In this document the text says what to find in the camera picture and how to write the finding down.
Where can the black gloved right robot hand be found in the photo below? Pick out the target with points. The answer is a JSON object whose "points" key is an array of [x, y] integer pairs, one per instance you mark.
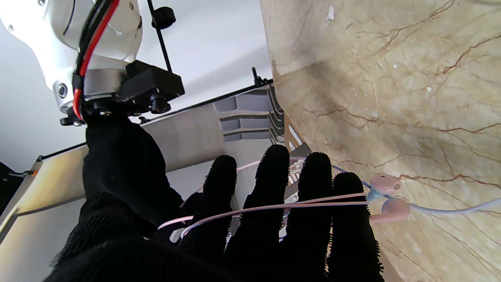
{"points": [[121, 164]]}

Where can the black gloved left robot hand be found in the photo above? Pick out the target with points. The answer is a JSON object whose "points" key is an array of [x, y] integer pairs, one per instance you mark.
{"points": [[266, 250]]}

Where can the dark grey office chair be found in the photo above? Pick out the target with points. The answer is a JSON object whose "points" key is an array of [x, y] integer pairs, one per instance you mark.
{"points": [[242, 136]]}

